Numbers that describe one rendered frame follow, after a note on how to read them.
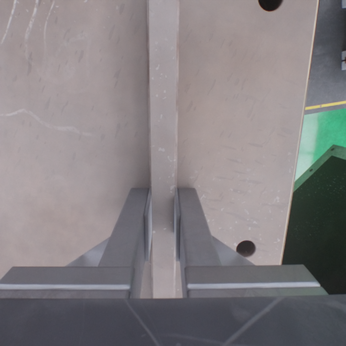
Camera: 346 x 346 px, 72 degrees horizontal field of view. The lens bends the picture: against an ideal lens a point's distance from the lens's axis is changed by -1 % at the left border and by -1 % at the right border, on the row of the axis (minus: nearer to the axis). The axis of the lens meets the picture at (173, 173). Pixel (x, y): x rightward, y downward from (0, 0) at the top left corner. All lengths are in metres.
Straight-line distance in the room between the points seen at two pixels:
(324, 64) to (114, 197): 1.31
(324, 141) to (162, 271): 1.71
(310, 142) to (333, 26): 0.68
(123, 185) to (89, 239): 0.05
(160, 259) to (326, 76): 1.32
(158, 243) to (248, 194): 0.07
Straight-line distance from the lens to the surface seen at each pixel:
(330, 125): 1.83
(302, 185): 0.97
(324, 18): 1.43
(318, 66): 1.39
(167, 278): 0.17
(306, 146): 1.77
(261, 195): 0.17
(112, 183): 0.16
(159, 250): 0.16
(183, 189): 0.15
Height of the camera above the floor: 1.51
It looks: 74 degrees down
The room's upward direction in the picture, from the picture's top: 175 degrees clockwise
